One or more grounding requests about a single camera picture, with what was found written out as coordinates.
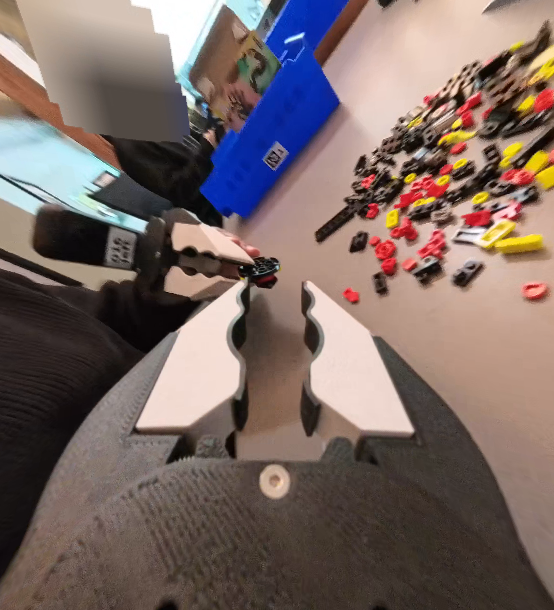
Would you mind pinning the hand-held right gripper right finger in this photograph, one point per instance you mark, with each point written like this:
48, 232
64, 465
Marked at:
358, 381

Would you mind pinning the person's left forearm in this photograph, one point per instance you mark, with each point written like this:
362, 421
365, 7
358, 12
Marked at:
138, 314

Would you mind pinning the blue plastic bin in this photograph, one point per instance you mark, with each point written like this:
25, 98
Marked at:
267, 143

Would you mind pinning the yellow black lego assembly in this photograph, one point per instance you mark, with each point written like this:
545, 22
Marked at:
262, 269

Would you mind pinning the red round lego plate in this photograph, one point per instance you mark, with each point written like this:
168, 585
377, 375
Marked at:
385, 249

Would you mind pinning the light blue panel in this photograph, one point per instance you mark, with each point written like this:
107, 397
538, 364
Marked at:
29, 157

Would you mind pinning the pile of loose lego pieces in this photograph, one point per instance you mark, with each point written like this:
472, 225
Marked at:
472, 152

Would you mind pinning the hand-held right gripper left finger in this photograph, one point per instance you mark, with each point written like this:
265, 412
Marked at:
196, 376

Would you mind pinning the printed cardboard box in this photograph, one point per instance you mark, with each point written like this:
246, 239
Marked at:
229, 71

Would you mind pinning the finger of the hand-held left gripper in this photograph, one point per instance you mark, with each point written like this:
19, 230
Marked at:
200, 286
210, 240

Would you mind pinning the red half-round lego tile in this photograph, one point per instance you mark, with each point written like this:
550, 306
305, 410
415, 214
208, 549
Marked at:
534, 289
350, 295

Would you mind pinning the black knit sweater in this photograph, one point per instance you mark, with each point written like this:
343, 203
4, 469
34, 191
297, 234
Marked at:
29, 405

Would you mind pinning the wooden board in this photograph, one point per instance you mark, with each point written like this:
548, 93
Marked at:
0, 66

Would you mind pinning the person's left hand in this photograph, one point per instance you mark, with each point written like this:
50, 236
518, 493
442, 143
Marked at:
252, 251

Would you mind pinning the black lego slope brick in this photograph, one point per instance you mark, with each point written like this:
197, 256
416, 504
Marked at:
359, 241

